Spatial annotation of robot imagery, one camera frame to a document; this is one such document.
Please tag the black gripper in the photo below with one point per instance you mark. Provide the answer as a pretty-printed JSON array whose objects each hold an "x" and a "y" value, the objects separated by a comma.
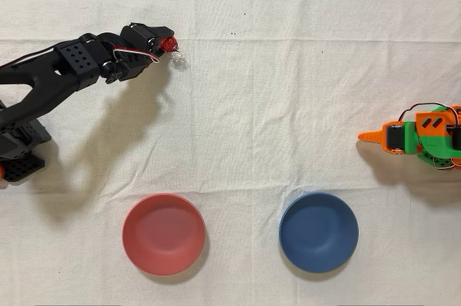
[{"x": 154, "y": 42}]

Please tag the orange green gripper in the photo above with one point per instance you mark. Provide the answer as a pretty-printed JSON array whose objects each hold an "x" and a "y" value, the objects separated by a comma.
[{"x": 395, "y": 138}]

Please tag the red candy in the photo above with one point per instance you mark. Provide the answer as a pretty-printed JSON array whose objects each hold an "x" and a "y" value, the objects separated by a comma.
[{"x": 169, "y": 44}]

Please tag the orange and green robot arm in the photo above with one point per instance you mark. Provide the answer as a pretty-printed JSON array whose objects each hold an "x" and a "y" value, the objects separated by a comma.
[{"x": 436, "y": 140}]

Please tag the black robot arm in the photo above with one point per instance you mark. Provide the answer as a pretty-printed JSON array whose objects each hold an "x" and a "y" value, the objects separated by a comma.
[{"x": 36, "y": 86}]

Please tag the blue bowl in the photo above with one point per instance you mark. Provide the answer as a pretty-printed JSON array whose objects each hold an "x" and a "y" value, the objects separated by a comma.
[{"x": 318, "y": 232}]

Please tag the red bowl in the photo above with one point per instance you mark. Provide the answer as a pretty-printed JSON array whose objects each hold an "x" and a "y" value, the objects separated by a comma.
[{"x": 164, "y": 235}]

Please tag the white tablecloth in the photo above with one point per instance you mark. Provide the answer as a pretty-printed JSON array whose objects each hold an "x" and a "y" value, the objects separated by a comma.
[{"x": 252, "y": 104}]

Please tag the orange base clamp knob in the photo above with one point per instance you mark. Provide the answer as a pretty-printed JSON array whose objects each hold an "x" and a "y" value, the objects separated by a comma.
[{"x": 1, "y": 171}]

